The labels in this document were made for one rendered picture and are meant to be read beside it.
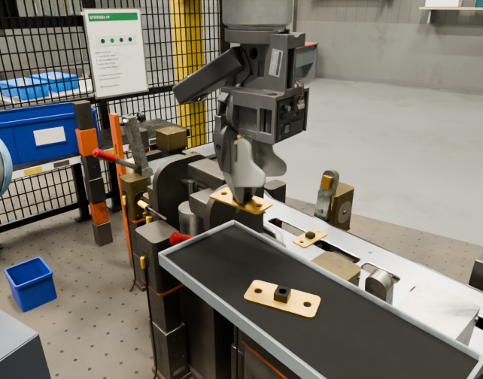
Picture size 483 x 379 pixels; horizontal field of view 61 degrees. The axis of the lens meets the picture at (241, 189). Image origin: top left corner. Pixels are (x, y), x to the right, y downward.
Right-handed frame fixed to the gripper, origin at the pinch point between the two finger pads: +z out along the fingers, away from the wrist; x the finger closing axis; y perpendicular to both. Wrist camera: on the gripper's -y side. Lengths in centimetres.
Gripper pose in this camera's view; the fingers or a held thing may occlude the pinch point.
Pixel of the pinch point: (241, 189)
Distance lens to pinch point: 54.0
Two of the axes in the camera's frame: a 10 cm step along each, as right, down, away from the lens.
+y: 7.8, 2.6, -5.6
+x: 6.2, -3.3, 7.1
